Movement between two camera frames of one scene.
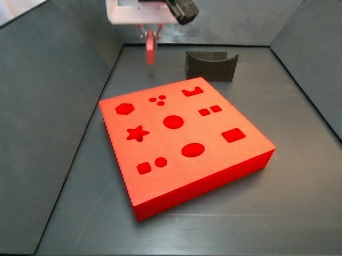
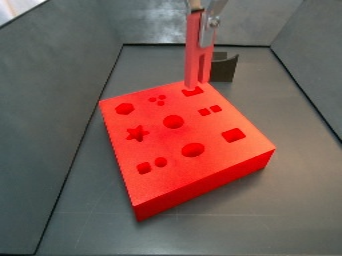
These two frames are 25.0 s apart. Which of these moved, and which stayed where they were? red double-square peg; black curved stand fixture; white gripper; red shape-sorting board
Moved: white gripper; red double-square peg
Stayed: red shape-sorting board; black curved stand fixture
